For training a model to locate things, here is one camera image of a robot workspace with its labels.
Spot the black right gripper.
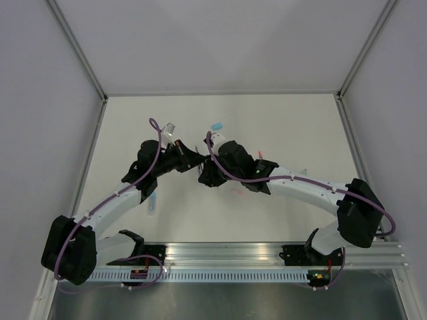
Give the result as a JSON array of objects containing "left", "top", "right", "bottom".
[{"left": 198, "top": 151, "right": 243, "bottom": 188}]

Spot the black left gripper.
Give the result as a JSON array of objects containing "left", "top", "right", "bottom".
[{"left": 153, "top": 140, "right": 203, "bottom": 178}]

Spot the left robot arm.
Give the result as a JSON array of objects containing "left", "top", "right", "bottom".
[{"left": 41, "top": 140, "right": 206, "bottom": 285}]

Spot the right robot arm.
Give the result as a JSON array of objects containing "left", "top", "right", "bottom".
[{"left": 199, "top": 132, "right": 386, "bottom": 265}]

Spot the blue highlighter pen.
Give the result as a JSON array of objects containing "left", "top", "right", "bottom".
[{"left": 148, "top": 192, "right": 157, "bottom": 215}]

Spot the light blue highlighter cap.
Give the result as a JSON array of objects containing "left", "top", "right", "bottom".
[{"left": 211, "top": 123, "right": 224, "bottom": 131}]

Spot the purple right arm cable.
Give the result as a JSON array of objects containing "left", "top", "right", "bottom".
[{"left": 205, "top": 131, "right": 398, "bottom": 238}]

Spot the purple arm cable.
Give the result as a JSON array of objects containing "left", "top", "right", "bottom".
[
  {"left": 205, "top": 131, "right": 398, "bottom": 238},
  {"left": 53, "top": 117, "right": 164, "bottom": 283}
]

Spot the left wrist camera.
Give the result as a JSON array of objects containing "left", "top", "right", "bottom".
[{"left": 161, "top": 123, "right": 175, "bottom": 147}]

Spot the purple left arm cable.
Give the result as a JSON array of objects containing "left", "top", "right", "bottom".
[{"left": 53, "top": 117, "right": 164, "bottom": 283}]

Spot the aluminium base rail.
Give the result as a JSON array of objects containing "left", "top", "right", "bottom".
[{"left": 160, "top": 241, "right": 410, "bottom": 269}]

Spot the white slotted cable duct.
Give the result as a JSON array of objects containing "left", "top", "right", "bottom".
[{"left": 88, "top": 267, "right": 309, "bottom": 283}]

